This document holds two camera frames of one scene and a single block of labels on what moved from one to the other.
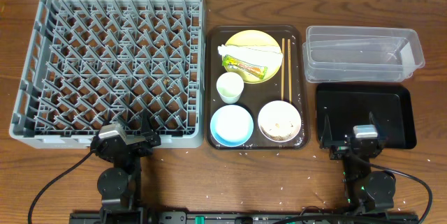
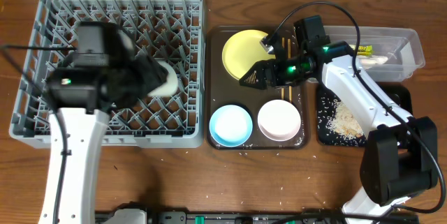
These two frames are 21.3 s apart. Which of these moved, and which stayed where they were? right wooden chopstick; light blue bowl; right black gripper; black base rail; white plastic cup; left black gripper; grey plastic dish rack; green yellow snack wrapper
Moved: white plastic cup; green yellow snack wrapper; right black gripper; left black gripper
Stayed: right wooden chopstick; light blue bowl; grey plastic dish rack; black base rail
